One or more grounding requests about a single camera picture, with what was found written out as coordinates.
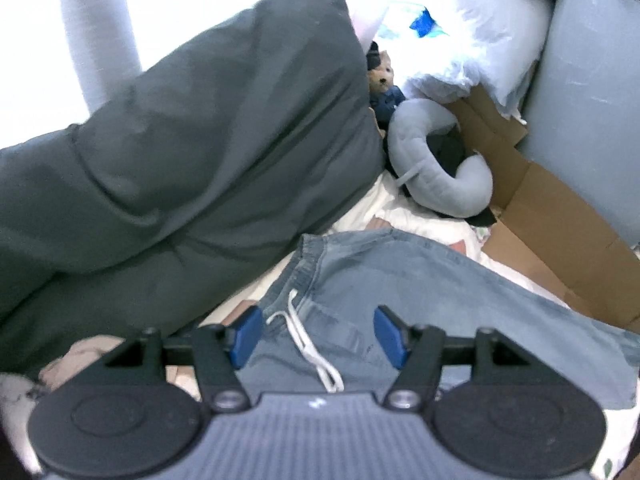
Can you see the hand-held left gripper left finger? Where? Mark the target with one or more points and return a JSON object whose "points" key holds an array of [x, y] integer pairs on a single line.
{"points": [[247, 335]]}

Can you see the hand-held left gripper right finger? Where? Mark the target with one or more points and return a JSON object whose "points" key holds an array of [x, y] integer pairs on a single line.
{"points": [[387, 332]]}

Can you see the blue denim pants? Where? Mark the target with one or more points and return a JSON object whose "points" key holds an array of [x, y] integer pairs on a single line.
{"points": [[450, 300]]}

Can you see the bear printed bed sheet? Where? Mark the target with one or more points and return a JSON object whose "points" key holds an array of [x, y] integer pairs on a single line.
{"points": [[400, 215]]}

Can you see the floral patterned cloth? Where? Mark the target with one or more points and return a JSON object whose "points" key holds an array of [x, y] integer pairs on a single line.
{"points": [[482, 232]]}

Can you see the beige crumpled cloth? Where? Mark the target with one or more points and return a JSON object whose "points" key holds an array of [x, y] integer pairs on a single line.
{"points": [[75, 360]]}

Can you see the grey neck pillow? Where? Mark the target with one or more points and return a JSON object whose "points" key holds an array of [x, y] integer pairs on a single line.
{"points": [[415, 160]]}

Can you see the dark grey pillow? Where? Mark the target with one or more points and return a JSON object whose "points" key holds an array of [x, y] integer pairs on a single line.
{"points": [[200, 160]]}

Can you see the flattened cardboard box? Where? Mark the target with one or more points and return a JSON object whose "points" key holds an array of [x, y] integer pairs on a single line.
{"points": [[550, 230]]}

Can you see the brown teddy bear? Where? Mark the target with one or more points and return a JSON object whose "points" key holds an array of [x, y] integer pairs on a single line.
{"points": [[382, 77]]}

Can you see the clear plastic packet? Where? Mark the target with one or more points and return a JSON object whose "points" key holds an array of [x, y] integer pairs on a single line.
{"points": [[430, 65]]}

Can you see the white pillow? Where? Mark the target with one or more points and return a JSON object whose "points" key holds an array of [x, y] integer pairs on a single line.
{"points": [[500, 35]]}

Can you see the white sheer curtain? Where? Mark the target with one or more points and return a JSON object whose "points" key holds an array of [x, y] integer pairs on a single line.
{"points": [[95, 35]]}

